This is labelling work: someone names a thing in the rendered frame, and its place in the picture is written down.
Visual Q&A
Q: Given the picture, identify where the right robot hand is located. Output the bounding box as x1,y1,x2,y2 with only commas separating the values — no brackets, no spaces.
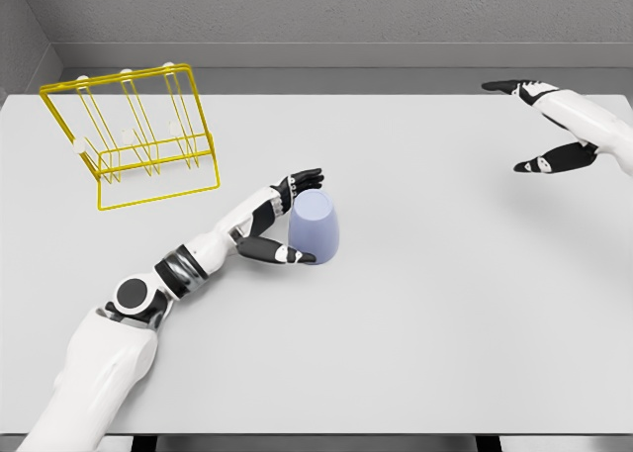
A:
481,79,625,174

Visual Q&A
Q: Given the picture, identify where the lilac plastic cup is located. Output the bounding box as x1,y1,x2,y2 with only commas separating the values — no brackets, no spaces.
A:
288,190,341,265

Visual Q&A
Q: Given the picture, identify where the yellow wire cup holder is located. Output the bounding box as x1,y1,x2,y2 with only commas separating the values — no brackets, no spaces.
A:
39,62,222,212

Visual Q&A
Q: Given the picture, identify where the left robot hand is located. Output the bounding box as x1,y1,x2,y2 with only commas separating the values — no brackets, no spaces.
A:
218,167,325,265

